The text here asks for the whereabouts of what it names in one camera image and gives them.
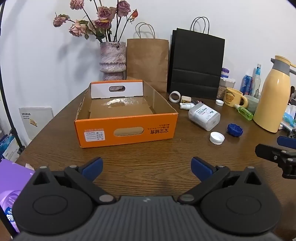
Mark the yellow bear mug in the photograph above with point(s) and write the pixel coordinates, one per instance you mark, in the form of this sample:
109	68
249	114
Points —
232	97

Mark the blue and white bag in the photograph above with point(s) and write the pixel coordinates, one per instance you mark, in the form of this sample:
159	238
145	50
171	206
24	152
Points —
4	141

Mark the white wall panel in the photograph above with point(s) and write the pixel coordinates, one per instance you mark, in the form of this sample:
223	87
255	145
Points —
37	120

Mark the black tripod stand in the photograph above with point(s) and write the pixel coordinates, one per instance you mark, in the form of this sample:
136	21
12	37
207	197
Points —
9	115

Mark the pale green cup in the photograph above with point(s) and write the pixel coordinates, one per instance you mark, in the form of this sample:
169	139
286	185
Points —
252	103

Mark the yellow thermos jug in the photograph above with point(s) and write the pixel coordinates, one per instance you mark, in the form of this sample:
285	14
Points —
272	99

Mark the brown paper bag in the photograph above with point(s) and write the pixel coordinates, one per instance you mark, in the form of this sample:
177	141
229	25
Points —
148	62

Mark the white plastic bottle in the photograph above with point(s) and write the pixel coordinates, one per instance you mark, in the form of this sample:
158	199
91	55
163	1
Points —
203	115

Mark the white and green bag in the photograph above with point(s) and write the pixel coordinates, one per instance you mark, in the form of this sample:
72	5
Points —
12	150

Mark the clear plastic bottle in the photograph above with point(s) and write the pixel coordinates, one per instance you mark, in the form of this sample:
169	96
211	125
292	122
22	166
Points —
257	81

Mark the purple packet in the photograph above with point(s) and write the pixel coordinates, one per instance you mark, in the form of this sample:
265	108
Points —
13	180

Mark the clear container with white lid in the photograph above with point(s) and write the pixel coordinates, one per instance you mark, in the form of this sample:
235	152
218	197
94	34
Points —
225	84

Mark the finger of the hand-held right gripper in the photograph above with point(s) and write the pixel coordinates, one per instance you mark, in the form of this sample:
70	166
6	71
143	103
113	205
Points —
288	140
268	151

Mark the blue tissue pack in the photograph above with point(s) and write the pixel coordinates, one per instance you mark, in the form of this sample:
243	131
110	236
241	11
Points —
289	119

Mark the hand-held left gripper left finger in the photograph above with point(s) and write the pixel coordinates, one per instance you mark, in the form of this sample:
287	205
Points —
93	168

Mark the dried pink roses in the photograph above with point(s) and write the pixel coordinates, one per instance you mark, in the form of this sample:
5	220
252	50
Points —
103	14

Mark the white tape roll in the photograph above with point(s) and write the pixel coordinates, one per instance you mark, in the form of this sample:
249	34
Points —
175	96

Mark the small white case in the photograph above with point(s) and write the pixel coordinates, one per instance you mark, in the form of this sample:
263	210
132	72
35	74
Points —
186	99

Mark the jar with purple lid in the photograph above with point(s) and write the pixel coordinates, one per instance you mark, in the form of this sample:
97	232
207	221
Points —
224	73

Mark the large white bottle cap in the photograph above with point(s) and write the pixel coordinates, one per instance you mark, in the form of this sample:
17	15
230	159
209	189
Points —
217	138

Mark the black paper bag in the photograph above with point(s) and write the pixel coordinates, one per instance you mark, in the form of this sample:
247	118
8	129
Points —
196	62

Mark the green spray bottle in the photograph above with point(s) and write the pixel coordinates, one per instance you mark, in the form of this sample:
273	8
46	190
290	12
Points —
245	113

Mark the small white bottle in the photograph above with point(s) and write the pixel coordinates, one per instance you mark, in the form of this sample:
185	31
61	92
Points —
186	106

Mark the blue drink can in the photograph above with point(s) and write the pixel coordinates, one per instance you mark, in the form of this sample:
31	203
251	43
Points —
246	84

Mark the small white bottle cap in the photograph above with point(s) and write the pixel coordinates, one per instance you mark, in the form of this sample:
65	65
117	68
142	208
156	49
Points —
219	102

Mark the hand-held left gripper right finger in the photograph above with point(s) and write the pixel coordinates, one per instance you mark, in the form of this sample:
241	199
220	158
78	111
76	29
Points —
201	168

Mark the blue ribbed bottle cap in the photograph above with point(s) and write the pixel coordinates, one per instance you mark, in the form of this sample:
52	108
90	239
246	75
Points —
234	130

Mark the mottled purple ceramic vase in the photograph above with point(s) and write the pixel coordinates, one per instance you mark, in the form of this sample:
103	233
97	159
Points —
112	58

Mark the orange cardboard box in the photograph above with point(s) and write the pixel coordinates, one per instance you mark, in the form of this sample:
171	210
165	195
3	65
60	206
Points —
129	135

